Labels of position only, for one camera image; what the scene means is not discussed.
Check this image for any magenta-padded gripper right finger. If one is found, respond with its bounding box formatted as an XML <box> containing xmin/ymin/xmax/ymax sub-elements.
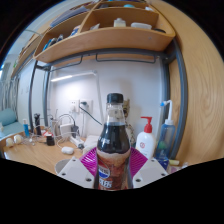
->
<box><xmin>128</xmin><ymin>146</ymin><xmax>169</xmax><ymax>189</ymax></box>

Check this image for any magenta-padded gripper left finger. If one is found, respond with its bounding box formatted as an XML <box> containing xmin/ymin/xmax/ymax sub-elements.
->
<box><xmin>57</xmin><ymin>146</ymin><xmax>99</xmax><ymax>190</ymax></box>

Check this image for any cola bottle with black cap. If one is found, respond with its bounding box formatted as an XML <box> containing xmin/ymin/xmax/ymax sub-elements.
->
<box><xmin>95</xmin><ymin>92</ymin><xmax>132</xmax><ymax>191</ymax></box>

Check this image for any white earbuds case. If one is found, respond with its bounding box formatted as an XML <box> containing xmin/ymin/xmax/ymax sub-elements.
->
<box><xmin>60</xmin><ymin>145</ymin><xmax>75</xmax><ymax>156</ymax></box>

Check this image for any white pump bottle red pump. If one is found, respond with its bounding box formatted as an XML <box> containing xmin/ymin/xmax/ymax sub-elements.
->
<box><xmin>134</xmin><ymin>116</ymin><xmax>157</xmax><ymax>160</ymax></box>

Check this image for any white power strip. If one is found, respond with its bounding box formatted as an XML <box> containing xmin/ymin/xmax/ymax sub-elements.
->
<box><xmin>68</xmin><ymin>135</ymin><xmax>85</xmax><ymax>150</ymax></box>

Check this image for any blue spray bottle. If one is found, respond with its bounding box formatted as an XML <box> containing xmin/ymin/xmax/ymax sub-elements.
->
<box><xmin>153</xmin><ymin>99</ymin><xmax>176</xmax><ymax>170</ymax></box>

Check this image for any white crumpled paper bag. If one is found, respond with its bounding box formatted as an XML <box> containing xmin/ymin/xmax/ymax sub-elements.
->
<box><xmin>82</xmin><ymin>134</ymin><xmax>100</xmax><ymax>155</ymax></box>

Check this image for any small black box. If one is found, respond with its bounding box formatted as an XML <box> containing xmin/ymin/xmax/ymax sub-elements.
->
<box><xmin>45</xmin><ymin>134</ymin><xmax>56</xmax><ymax>147</ymax></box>

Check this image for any white charger block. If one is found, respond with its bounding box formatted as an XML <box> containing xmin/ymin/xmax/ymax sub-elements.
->
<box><xmin>59</xmin><ymin>123</ymin><xmax>75</xmax><ymax>138</ymax></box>

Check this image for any black electric shaver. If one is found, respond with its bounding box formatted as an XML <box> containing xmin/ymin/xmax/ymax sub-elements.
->
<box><xmin>33</xmin><ymin>113</ymin><xmax>42</xmax><ymax>136</ymax></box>

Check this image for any blue tube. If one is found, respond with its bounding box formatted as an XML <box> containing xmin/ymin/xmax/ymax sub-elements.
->
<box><xmin>22</xmin><ymin>118</ymin><xmax>31</xmax><ymax>138</ymax></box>

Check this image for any small white jar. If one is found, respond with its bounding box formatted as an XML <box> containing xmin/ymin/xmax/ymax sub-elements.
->
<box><xmin>13</xmin><ymin>134</ymin><xmax>24</xmax><ymax>145</ymax></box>
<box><xmin>5</xmin><ymin>137</ymin><xmax>15</xmax><ymax>149</ymax></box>

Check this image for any teal sofa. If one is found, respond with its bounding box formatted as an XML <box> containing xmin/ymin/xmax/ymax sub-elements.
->
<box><xmin>0</xmin><ymin>108</ymin><xmax>25</xmax><ymax>140</ymax></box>

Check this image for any wooden shelf unit with items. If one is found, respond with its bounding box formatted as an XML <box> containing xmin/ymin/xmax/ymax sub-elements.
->
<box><xmin>11</xmin><ymin>0</ymin><xmax>177</xmax><ymax>79</ymax></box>

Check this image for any white cable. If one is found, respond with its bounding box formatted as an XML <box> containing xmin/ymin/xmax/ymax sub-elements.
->
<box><xmin>53</xmin><ymin>113</ymin><xmax>81</xmax><ymax>148</ymax></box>

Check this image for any black cable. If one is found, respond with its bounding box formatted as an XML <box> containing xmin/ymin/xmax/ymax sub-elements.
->
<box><xmin>79</xmin><ymin>103</ymin><xmax>103</xmax><ymax>127</ymax></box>

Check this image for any white wall outlet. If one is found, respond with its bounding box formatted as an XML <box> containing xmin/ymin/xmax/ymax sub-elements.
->
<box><xmin>79</xmin><ymin>98</ymin><xmax>93</xmax><ymax>114</ymax></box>

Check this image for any grey metal desk frame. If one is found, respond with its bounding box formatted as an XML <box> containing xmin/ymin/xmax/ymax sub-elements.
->
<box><xmin>28</xmin><ymin>38</ymin><xmax>190</xmax><ymax>162</ymax></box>

